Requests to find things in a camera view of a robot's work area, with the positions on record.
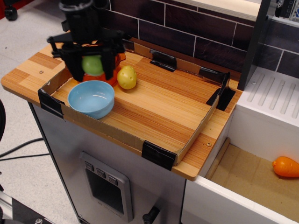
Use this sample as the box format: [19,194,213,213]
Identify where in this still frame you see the cardboard fence with black tape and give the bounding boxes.
[38,39,239,176]

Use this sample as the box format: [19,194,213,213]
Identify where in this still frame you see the grey toy dishwasher cabinet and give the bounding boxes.
[30,105,186,224]

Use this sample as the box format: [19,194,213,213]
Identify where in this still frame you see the yellow toy potato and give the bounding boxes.
[117,65,137,90]

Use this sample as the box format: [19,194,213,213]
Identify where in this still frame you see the orange toy carrot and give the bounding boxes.
[272,156,299,178]

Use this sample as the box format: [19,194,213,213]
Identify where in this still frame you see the light blue plastic bowl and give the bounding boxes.
[68,80,115,119]

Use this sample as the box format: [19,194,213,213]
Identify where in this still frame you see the black dishwasher knob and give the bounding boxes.
[142,206,160,224]

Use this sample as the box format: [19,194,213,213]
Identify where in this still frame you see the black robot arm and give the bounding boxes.
[47,0,125,82]

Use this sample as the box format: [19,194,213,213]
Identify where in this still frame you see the white toy sink unit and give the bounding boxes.
[181,67,299,224]

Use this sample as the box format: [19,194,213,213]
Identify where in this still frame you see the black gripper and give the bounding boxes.
[47,8,125,82]

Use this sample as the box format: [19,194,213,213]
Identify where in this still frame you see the orange transparent pot with lid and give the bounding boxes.
[82,51,126,86]

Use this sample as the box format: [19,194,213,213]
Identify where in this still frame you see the black floor cable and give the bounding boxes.
[0,137,50,162]

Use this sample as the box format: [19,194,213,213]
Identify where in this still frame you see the black caster wheel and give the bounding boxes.
[4,6,18,21]

